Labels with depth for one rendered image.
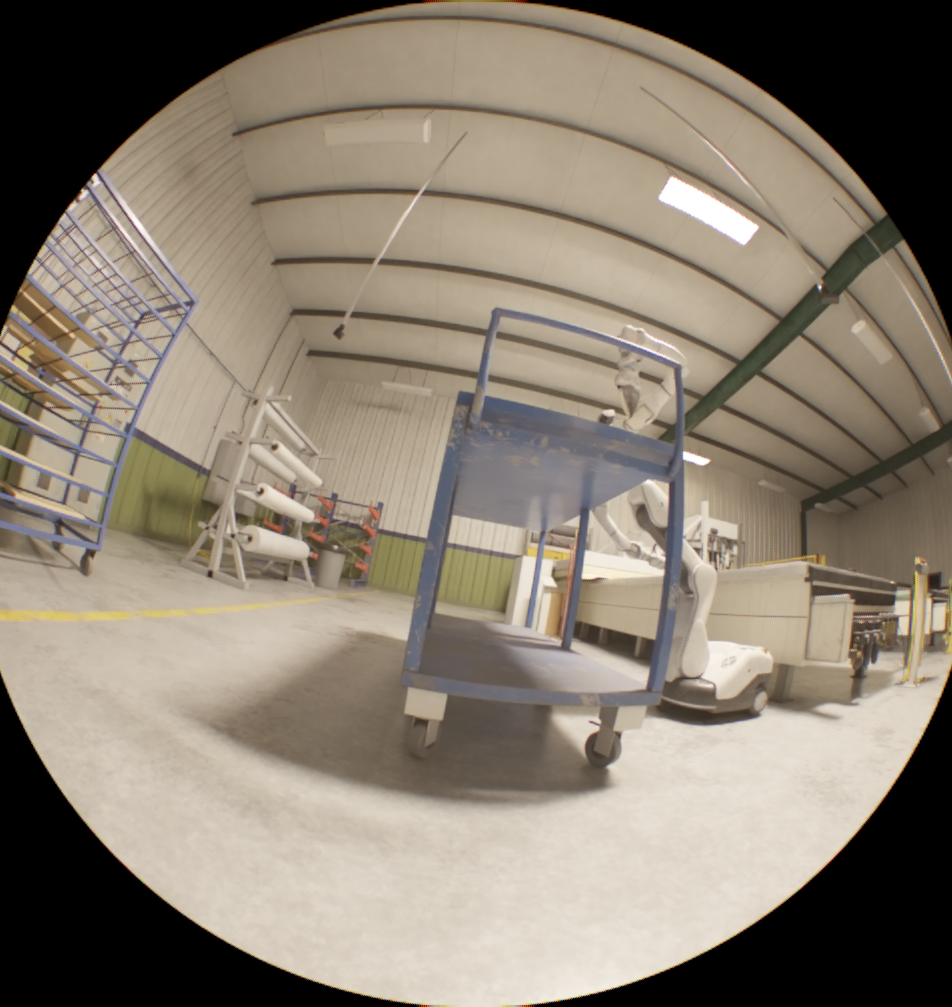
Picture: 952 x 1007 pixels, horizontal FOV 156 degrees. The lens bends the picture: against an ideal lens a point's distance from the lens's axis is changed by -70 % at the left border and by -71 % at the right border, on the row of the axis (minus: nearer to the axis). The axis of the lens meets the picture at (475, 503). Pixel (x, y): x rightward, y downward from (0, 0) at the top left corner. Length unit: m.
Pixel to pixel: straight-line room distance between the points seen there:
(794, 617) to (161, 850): 2.56
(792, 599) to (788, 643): 0.26
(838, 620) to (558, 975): 1.97
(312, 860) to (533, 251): 6.65
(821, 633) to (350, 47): 7.33
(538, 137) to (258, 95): 4.30
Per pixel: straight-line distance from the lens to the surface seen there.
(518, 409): 0.98
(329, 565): 5.75
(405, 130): 4.52
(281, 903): 0.64
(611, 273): 6.64
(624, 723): 1.11
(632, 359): 1.33
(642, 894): 0.78
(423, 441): 9.28
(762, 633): 2.48
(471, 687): 0.89
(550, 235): 6.27
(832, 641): 2.22
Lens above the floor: 0.53
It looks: 13 degrees up
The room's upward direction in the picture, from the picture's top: 10 degrees clockwise
